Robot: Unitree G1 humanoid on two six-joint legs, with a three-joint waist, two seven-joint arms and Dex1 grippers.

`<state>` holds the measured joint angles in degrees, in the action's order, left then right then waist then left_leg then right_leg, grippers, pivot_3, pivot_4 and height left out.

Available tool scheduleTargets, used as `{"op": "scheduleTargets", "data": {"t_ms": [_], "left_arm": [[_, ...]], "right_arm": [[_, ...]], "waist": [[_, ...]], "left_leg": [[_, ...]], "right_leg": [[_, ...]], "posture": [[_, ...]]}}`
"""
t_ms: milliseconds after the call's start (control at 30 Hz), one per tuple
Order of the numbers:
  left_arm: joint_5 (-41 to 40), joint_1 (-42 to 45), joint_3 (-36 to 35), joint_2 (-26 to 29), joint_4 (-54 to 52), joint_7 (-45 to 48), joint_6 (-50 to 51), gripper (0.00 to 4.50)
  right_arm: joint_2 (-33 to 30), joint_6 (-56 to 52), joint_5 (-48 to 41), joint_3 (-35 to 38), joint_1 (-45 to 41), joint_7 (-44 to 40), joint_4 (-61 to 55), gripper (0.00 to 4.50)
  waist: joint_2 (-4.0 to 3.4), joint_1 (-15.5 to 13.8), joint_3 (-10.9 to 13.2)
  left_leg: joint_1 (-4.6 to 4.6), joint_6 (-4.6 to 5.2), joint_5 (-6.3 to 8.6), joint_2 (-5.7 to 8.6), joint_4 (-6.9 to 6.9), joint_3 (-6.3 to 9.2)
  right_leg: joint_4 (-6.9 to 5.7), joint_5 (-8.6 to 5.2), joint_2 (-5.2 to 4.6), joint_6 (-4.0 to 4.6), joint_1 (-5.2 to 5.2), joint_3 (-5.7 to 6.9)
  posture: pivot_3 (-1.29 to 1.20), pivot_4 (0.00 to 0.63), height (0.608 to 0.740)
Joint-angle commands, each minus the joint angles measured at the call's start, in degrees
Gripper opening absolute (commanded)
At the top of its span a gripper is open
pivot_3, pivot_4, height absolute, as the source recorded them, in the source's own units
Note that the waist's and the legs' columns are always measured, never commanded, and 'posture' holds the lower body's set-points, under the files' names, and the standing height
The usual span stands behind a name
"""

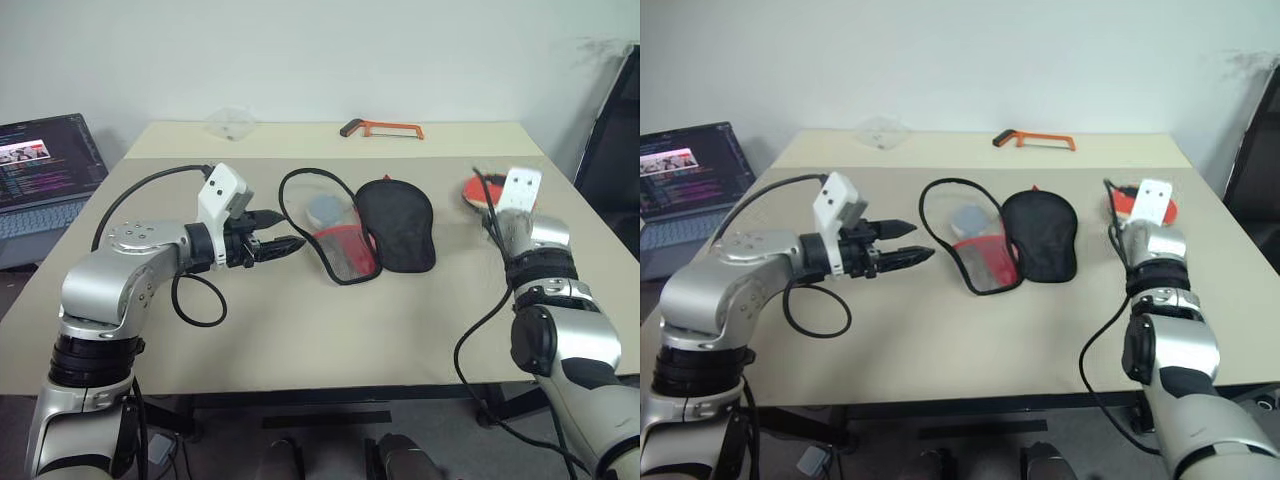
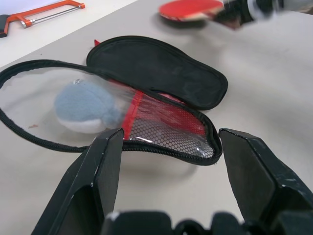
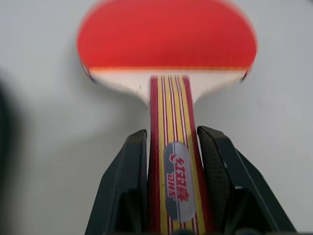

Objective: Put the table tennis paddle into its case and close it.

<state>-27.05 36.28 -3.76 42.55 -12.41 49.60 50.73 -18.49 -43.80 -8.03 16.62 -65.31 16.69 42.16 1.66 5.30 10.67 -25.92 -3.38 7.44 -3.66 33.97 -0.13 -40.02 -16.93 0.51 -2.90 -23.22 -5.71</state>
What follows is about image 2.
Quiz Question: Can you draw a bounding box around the orange hacksaw, black handle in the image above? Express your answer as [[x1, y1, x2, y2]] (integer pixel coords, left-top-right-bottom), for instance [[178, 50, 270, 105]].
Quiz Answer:
[[0, 0, 86, 39]]

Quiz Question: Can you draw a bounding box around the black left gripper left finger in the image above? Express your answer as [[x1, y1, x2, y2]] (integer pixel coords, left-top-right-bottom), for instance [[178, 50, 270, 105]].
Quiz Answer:
[[31, 128, 125, 235]]

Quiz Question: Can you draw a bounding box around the black paddle case, clear flap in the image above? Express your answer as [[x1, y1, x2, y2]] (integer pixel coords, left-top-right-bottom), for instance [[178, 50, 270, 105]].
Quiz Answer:
[[0, 36, 229, 167]]

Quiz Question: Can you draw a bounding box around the blue and white plush whale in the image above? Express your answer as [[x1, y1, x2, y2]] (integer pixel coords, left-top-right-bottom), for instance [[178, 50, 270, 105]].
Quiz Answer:
[[54, 79, 126, 135]]

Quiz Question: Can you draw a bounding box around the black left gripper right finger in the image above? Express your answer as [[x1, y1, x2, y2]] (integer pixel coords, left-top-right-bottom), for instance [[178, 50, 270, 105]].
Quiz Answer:
[[218, 128, 313, 223]]

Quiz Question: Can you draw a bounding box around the red table tennis paddle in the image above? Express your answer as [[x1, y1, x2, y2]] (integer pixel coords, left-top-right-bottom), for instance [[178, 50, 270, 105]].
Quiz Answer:
[[158, 0, 227, 23]]

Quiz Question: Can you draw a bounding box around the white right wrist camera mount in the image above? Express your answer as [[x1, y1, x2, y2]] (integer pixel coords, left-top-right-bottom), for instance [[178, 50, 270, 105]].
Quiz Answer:
[[246, 0, 264, 22]]

